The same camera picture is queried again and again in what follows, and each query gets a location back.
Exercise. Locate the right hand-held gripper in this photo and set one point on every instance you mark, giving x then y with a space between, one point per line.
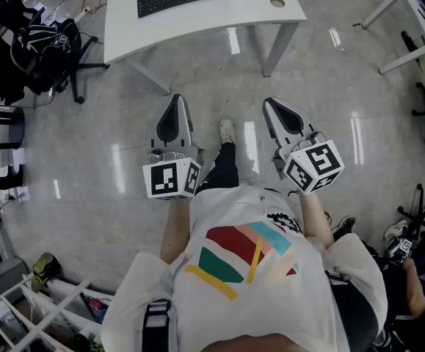
307 160

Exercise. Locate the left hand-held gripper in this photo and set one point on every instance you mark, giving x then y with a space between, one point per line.
173 141

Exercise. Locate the person's right forearm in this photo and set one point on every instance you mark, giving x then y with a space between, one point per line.
316 218

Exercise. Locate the person's left forearm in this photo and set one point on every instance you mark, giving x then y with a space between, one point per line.
175 229

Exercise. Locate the person's black trouser leg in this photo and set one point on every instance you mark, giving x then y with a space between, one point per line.
221 167

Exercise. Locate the person's white shoe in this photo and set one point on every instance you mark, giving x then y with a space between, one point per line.
227 130

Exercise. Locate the black shoe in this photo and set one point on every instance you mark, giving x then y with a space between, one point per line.
344 224

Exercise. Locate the black office chair with backpack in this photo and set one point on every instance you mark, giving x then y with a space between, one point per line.
47 53

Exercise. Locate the white power strip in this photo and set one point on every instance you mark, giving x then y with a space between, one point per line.
81 12

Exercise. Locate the white printed t-shirt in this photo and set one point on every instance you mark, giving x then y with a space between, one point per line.
241 306

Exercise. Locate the black round stool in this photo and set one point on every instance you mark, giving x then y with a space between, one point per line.
4 127

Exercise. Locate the white side table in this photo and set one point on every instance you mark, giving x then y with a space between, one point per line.
417 17

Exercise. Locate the yellow-green bag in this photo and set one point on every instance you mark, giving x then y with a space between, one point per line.
45 270

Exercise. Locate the white metal shelf rack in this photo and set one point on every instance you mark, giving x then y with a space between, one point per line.
39 314

